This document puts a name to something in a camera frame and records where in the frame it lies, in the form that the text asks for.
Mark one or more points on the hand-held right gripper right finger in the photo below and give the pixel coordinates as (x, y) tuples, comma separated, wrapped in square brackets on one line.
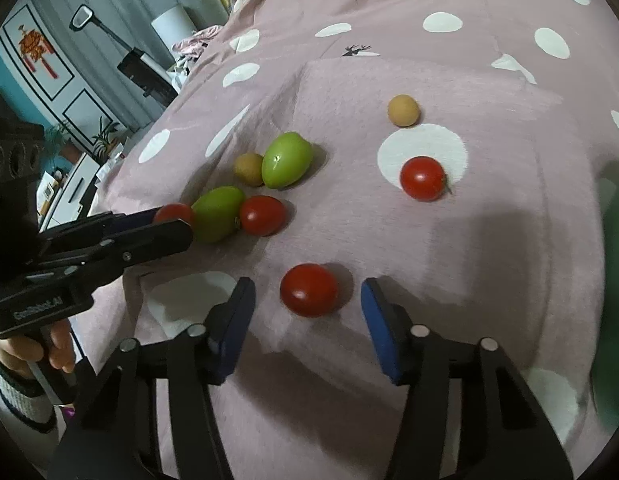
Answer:
[(379, 330)]

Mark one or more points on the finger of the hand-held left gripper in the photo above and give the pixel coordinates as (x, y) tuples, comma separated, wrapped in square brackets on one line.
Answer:
[(94, 225), (154, 242)]

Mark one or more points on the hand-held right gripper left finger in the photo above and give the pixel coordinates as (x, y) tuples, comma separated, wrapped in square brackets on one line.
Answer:
[(234, 330)]

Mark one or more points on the red tomato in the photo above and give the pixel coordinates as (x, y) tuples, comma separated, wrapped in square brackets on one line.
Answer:
[(262, 215), (174, 212), (423, 178), (309, 290)]

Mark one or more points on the green mango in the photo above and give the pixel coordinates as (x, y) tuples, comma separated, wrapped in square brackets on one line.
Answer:
[(287, 160), (217, 212)]

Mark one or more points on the green bowl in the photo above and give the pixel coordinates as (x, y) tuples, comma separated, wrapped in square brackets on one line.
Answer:
[(612, 310)]

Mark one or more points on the person's left hand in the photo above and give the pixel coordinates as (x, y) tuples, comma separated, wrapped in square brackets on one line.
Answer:
[(14, 357)]

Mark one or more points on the white cabinet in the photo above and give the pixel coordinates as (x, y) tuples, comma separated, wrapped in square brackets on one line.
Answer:
[(74, 185)]

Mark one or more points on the potted plant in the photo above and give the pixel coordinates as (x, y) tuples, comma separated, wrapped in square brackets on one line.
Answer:
[(104, 140), (59, 140)]

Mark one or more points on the brown longan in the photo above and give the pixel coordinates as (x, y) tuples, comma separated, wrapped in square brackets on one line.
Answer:
[(248, 169), (403, 110)]

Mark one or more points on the pink polka dot blanket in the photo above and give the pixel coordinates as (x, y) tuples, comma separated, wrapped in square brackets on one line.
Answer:
[(489, 260)]

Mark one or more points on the white panelled door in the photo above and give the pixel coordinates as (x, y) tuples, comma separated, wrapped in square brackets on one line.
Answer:
[(74, 80)]

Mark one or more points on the black stick vacuum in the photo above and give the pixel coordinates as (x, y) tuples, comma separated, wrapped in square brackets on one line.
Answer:
[(144, 75)]

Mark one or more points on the red knot decoration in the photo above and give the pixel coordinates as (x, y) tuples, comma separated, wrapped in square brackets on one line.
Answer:
[(34, 47)]

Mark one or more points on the pink clothes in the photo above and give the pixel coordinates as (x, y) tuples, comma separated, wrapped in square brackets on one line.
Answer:
[(194, 40)]

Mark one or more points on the white cylindrical appliance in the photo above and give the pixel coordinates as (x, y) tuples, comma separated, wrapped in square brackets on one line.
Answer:
[(172, 27)]

